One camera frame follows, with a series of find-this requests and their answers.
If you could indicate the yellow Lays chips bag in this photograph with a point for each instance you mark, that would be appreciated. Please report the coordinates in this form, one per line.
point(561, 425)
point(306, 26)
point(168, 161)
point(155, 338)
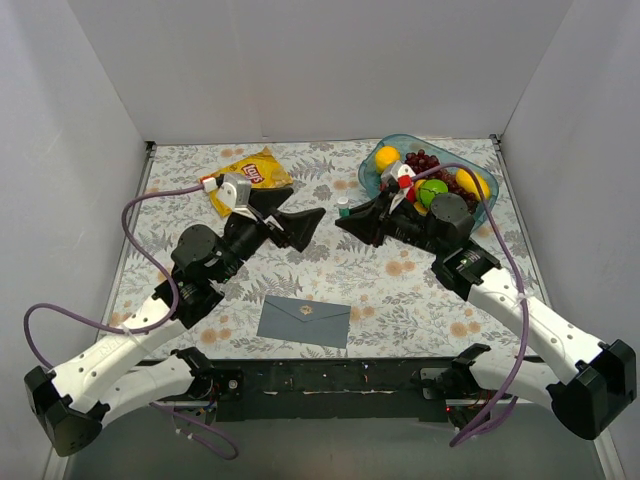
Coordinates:
point(261, 169)

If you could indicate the green white glue stick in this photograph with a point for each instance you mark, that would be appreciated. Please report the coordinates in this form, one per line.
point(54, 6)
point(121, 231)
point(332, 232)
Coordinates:
point(343, 204)

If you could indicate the purple grape bunch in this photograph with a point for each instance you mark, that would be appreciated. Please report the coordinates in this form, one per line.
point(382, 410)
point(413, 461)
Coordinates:
point(420, 161)

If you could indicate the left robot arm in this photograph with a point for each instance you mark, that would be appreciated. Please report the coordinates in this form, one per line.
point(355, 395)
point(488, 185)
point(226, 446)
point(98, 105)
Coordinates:
point(122, 349)

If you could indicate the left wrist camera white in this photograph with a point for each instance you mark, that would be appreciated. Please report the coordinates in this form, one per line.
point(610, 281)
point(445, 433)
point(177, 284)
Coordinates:
point(235, 192)

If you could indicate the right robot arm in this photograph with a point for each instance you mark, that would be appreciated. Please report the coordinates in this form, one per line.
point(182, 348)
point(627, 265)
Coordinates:
point(584, 381)

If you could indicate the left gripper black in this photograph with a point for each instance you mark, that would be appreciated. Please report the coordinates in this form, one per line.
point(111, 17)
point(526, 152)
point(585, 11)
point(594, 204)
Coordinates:
point(273, 227)

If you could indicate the small orange fruit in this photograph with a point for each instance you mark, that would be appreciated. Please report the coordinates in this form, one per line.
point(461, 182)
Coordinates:
point(417, 186)

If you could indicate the aluminium frame rail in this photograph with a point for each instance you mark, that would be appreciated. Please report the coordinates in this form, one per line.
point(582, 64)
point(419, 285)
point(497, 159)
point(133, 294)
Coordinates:
point(85, 388)

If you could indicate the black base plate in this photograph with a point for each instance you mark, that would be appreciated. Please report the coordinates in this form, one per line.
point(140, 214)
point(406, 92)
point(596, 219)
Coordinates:
point(386, 388)

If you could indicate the teal plastic fruit basket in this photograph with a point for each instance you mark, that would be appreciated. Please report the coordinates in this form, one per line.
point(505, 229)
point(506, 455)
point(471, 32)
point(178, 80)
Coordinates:
point(405, 143)

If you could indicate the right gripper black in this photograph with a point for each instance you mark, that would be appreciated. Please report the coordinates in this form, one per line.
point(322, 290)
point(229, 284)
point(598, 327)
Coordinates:
point(382, 220)

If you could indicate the green ball fruit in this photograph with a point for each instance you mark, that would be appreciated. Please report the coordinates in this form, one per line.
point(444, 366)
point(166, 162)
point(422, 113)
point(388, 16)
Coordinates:
point(430, 189)

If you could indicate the yellow lemon left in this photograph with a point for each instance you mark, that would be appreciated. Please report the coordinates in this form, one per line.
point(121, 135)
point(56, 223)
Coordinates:
point(386, 156)

